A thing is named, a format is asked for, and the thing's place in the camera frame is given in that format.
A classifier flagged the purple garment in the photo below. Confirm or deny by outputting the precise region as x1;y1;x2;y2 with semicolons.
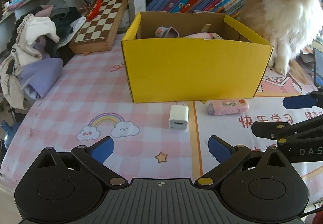
21;38;64;100

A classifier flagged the wooden chessboard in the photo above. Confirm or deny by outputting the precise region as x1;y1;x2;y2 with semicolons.
69;0;129;54

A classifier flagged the pink oval case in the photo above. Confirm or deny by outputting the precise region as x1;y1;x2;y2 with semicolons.
207;99;250;116

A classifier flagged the pink checked printed tablecloth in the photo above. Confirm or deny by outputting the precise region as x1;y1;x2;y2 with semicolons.
0;40;323;205

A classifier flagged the black smartphone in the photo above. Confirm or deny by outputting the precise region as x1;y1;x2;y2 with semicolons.
313;48;323;88

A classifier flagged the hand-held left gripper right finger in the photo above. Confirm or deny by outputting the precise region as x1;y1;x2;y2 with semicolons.
194;135;297;186

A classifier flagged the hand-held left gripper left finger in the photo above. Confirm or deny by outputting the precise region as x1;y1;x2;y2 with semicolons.
30;136;128;186

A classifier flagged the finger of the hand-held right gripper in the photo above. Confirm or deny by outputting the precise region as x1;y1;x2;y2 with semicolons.
251;114;323;143
283;91;323;110

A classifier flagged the fluffy orange and white cat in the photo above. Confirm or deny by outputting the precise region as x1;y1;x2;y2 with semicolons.
238;0;320;86

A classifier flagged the blue water bottle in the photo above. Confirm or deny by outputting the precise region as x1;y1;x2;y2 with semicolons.
1;120;18;150

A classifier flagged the pile of dark clothes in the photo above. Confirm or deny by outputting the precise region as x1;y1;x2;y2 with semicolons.
47;0;87;47

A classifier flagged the red hanging ornament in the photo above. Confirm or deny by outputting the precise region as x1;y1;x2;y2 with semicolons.
83;0;105;22

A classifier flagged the white garment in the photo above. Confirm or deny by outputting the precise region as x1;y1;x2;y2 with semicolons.
15;14;60;59

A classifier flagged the small white charger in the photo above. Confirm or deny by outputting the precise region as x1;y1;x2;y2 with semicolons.
169;103;189;129

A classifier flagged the yellow cardboard box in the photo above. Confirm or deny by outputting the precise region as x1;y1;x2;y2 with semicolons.
121;11;274;103

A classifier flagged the purple grey toy camper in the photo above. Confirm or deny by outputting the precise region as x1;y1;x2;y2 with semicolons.
154;26;180;38

